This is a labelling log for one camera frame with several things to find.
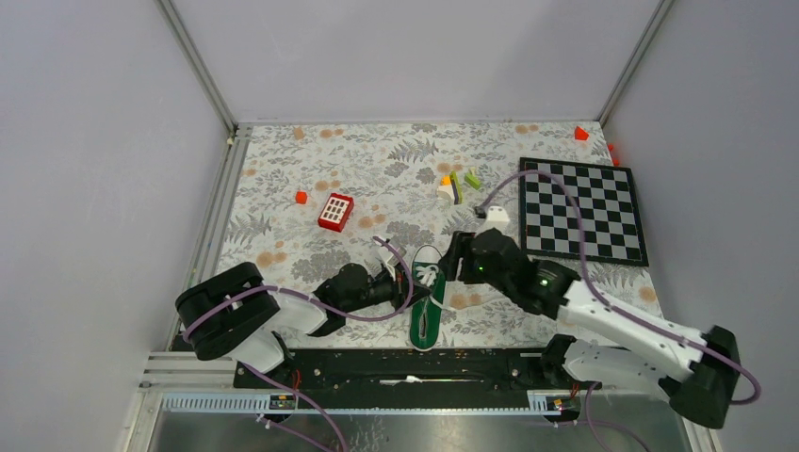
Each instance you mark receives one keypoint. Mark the aluminium corner post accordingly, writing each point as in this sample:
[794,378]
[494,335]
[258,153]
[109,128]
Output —
[651,30]
[188,47]

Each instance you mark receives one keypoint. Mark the black white checkerboard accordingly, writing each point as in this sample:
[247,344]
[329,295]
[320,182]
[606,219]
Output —
[592,202]

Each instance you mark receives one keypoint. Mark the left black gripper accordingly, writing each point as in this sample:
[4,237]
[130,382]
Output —
[399,287]

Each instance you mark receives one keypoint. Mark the red white brick block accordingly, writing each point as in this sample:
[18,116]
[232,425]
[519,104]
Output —
[335,212]

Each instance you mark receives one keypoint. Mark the floral patterned table mat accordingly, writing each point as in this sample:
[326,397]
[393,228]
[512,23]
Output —
[392,172]

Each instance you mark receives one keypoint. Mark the red block at wall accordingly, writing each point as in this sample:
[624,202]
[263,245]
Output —
[613,155]

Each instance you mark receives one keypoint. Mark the green white sneaker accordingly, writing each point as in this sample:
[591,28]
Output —
[425,317]

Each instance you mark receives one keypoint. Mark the right aluminium corner post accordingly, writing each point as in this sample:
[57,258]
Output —
[651,30]

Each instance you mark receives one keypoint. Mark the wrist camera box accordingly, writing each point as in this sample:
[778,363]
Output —
[495,217]
[390,256]

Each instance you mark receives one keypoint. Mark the white shoelace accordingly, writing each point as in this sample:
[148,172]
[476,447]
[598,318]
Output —
[430,276]

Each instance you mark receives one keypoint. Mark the aluminium frame rail front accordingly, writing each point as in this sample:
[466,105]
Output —
[181,369]

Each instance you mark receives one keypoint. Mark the lime green block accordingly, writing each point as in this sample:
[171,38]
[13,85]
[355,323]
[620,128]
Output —
[473,180]

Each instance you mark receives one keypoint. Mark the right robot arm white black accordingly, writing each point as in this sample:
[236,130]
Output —
[695,372]

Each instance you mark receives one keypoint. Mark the left aluminium corner post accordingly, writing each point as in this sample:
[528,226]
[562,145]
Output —
[188,47]

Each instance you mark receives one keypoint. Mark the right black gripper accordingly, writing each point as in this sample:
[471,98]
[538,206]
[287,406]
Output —
[459,247]

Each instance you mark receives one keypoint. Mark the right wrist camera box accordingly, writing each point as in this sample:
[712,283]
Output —
[495,217]

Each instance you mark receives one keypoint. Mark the small red cube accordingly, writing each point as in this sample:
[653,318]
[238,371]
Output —
[301,198]

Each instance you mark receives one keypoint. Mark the red block far corner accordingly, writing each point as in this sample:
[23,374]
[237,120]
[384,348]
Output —
[580,134]

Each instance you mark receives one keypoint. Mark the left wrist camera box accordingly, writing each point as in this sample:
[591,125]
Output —
[390,256]

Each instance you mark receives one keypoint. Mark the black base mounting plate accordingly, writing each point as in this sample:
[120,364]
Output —
[406,379]

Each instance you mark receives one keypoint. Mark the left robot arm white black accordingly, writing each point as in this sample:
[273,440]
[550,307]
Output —
[236,315]

